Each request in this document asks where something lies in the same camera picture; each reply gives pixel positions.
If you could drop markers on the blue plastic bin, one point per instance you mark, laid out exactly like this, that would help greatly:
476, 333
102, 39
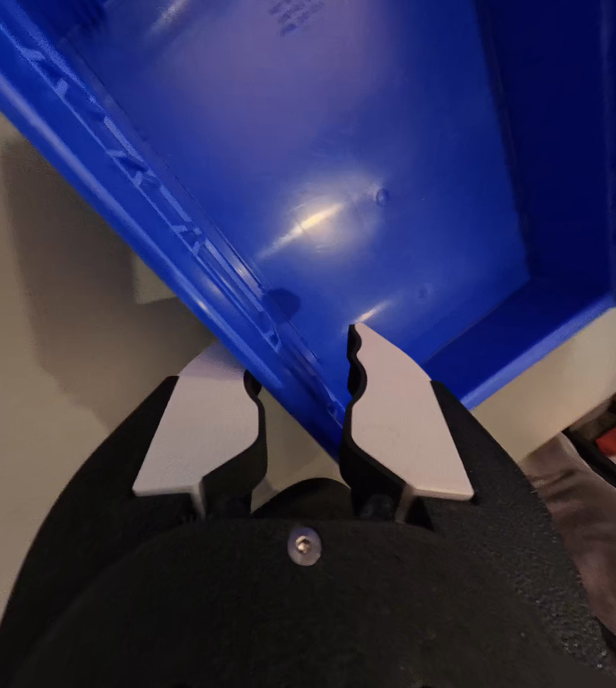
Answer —
340, 134

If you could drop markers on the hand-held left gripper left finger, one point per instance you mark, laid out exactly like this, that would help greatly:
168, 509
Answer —
200, 430

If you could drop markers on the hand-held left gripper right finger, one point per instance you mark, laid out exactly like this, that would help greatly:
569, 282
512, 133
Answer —
404, 430

